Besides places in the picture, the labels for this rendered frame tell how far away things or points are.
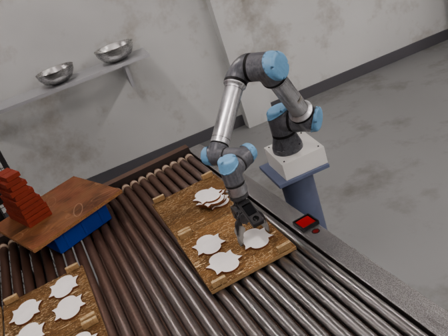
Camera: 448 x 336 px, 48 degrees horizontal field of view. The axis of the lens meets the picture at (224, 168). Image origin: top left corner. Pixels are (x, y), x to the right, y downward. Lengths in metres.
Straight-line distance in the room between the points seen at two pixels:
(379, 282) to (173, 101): 3.94
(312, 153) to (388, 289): 0.96
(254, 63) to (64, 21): 3.27
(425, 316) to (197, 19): 4.15
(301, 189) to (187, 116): 3.02
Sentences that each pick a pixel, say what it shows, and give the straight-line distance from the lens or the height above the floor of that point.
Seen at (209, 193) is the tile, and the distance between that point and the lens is 2.30.
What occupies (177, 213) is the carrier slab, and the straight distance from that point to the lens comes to 2.35.
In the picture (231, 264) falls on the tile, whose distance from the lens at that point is 1.88.
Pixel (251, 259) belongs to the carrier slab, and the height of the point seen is 0.94.
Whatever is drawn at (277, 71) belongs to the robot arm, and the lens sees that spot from 2.00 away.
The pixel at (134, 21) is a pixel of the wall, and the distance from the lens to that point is 5.13.
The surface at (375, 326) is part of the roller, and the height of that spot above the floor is 0.91.
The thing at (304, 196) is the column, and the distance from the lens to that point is 2.56.
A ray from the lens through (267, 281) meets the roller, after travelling 1.80.
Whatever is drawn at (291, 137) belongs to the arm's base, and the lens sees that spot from 2.43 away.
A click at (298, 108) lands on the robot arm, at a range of 2.23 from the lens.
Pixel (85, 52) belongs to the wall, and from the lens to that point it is 5.12.
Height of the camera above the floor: 2.05
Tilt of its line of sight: 25 degrees down
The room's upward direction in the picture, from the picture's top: 19 degrees counter-clockwise
